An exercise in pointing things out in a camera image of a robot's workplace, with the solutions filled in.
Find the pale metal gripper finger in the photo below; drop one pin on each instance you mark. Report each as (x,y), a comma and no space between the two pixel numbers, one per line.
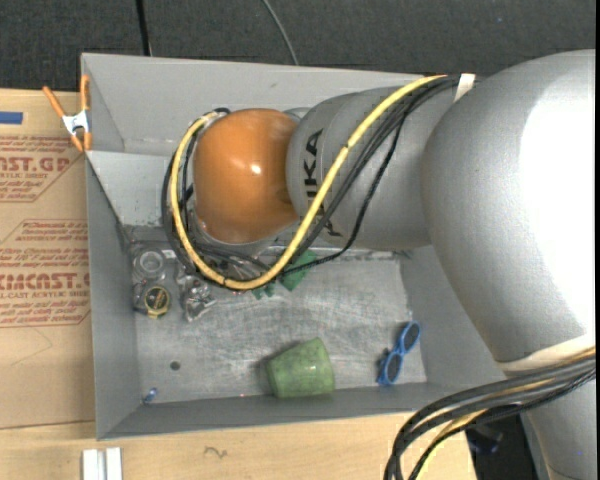
(186,279)
(198,302)

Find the clear jar with gold label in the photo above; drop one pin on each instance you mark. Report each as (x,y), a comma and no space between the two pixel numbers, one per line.
(153,300)

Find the grey metal bin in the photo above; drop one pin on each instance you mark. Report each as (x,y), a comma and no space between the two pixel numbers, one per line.
(260,333)

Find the small blue object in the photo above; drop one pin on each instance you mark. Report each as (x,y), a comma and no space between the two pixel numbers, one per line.
(150,396)

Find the green cup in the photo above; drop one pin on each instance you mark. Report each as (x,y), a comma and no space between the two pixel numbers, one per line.
(302,370)

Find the brown cardboard board, red print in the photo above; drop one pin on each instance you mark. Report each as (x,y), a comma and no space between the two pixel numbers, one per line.
(40,348)

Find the blue sunglasses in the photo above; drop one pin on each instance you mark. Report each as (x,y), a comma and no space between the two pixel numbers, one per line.
(395,363)

